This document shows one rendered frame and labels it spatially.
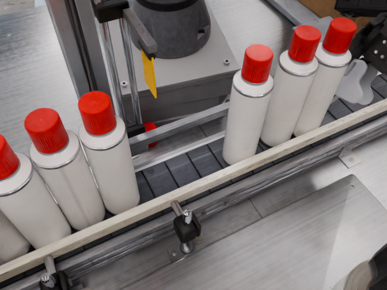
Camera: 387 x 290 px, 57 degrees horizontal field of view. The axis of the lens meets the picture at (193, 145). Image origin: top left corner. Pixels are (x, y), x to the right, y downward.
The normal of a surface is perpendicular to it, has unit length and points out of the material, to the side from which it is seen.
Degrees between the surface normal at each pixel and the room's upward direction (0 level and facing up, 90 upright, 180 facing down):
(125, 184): 90
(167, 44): 77
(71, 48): 90
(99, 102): 3
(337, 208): 0
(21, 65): 0
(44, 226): 90
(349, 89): 63
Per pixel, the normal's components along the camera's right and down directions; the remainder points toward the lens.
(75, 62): 0.46, 0.71
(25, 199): 0.72, 0.56
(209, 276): 0.02, -0.61
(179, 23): 0.29, 0.60
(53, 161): 0.20, 0.06
